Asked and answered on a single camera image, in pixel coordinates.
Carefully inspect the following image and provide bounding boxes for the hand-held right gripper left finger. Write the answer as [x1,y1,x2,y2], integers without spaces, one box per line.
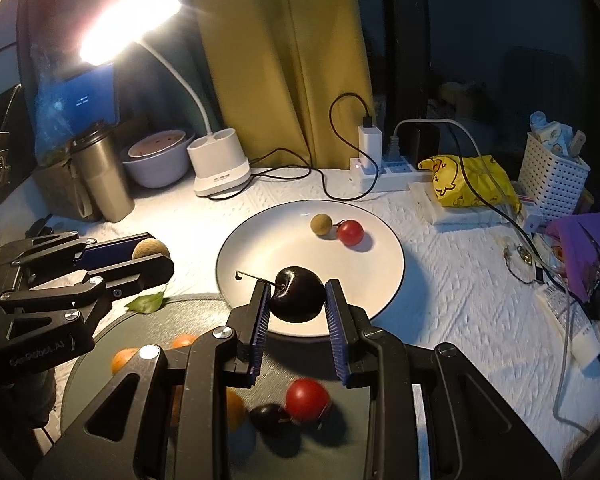
[35,280,273,480]

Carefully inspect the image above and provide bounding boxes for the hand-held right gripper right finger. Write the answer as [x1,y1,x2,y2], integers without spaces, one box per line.
[325,277,563,480]

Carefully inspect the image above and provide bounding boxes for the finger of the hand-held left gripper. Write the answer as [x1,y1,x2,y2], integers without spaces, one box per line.
[10,230,153,275]
[0,252,176,347]

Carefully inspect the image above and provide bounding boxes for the brown longan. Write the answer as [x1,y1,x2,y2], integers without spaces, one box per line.
[131,239,171,261]
[310,212,335,236]

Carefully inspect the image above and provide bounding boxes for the round grey tray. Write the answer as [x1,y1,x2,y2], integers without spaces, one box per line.
[55,294,426,480]

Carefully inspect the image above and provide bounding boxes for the dark plum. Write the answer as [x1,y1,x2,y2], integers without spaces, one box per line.
[235,266,327,325]

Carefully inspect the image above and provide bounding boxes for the red cherry tomato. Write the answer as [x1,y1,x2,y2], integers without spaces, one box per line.
[285,379,331,422]
[337,219,365,247]

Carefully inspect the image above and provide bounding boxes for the dark cherry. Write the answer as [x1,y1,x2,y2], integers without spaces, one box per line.
[249,404,293,431]

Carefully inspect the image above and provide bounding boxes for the white fruit bowl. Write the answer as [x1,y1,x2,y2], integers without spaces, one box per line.
[216,200,406,338]

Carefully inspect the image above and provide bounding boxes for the green leaf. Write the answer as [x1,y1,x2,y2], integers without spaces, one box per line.
[124,292,170,315]

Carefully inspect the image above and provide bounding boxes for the steel tumbler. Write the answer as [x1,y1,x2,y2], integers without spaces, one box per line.
[69,121,136,223]

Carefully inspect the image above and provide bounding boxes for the lavender bowl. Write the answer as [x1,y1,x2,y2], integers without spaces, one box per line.
[121,130,197,188]

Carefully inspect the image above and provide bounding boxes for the small pale bowl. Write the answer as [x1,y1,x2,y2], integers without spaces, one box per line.
[127,130,188,160]

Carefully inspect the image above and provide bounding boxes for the white desk lamp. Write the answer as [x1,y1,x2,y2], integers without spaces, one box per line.
[77,0,253,198]

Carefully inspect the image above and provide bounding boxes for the clear plastic bag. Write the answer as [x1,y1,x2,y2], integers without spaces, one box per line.
[30,40,81,166]

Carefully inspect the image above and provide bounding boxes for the tablet with blue screen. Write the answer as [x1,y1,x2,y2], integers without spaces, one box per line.
[35,67,118,161]

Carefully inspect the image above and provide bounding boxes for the white power strip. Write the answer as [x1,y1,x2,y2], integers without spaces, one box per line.
[350,156,433,193]

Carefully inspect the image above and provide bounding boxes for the white charger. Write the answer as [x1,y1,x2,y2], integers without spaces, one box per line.
[357,126,378,161]

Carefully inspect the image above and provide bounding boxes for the yellow duck print bag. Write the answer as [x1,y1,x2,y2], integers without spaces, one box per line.
[419,155,521,211]

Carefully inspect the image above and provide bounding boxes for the small metal keyring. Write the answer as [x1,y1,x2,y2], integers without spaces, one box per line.
[500,242,536,281]

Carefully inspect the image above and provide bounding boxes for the black power adapter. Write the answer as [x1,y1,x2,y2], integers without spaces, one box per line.
[411,122,441,163]

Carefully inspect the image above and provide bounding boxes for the white paper packet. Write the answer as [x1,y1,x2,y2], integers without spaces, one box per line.
[535,285,600,366]

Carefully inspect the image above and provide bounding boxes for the yellow curtain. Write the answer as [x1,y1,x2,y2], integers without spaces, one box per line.
[187,0,376,171]

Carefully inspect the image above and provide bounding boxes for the white plastic basket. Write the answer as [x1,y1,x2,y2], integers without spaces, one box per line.
[517,130,592,223]

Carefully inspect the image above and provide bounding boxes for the blue and white packets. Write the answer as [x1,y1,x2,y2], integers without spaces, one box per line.
[530,111,588,161]

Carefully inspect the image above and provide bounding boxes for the thin black cable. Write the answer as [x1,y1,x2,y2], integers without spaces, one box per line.
[455,155,548,286]

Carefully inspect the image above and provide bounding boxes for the black charger cable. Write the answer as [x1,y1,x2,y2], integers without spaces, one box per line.
[245,92,376,201]

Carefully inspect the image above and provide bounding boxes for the grey cable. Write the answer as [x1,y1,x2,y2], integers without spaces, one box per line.
[552,285,600,436]

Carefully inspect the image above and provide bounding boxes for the white power cable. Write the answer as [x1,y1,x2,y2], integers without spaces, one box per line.
[392,119,486,161]

